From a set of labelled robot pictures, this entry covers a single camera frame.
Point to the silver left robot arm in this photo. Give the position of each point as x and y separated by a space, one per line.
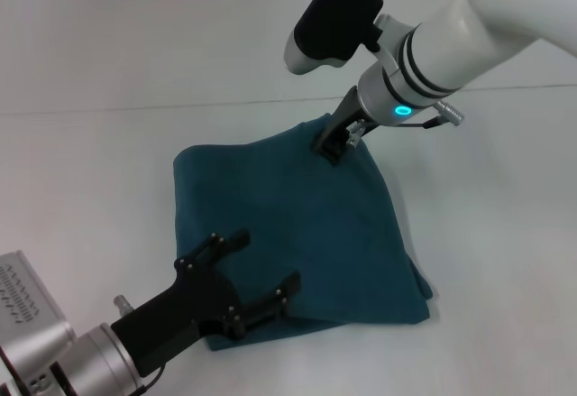
81 360

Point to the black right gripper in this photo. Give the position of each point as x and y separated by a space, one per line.
349 121

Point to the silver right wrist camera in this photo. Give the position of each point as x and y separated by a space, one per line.
333 21

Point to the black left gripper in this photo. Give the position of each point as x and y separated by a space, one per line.
180 310

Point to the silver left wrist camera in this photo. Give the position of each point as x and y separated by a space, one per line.
27 306

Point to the teal t-shirt with white print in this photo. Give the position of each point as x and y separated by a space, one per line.
297 233

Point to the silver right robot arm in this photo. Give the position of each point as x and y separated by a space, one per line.
460 35

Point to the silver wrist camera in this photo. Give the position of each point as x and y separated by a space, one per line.
27 306
333 21

